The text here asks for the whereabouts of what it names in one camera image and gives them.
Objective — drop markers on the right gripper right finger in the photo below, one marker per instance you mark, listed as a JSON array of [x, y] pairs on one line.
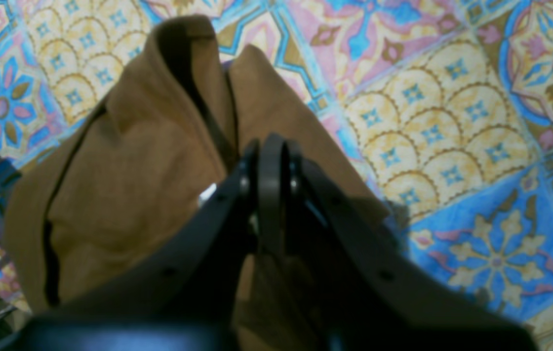
[[371, 297]]

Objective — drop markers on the brown t-shirt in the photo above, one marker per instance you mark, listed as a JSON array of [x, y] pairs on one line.
[[130, 177]]

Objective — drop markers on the patterned tile tablecloth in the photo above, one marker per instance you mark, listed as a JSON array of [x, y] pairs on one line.
[[443, 107]]

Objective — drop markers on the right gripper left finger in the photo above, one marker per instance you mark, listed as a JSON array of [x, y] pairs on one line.
[[179, 299]]

